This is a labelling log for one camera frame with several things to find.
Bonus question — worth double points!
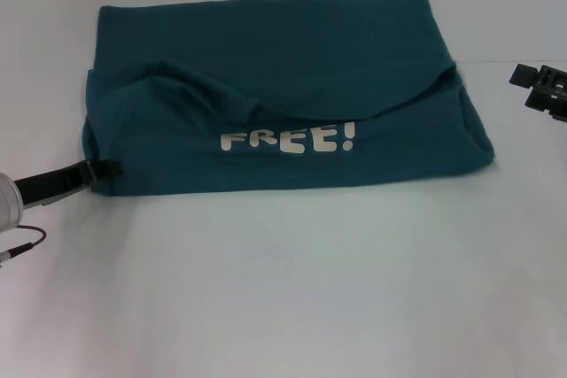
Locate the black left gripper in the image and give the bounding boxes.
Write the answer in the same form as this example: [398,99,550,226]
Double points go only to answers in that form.
[12,158,122,212]

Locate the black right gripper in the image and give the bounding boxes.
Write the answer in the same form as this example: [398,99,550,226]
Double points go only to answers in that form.
[509,64,567,123]

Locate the teal blue shirt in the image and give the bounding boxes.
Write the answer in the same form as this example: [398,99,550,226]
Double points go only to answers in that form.
[82,0,496,197]

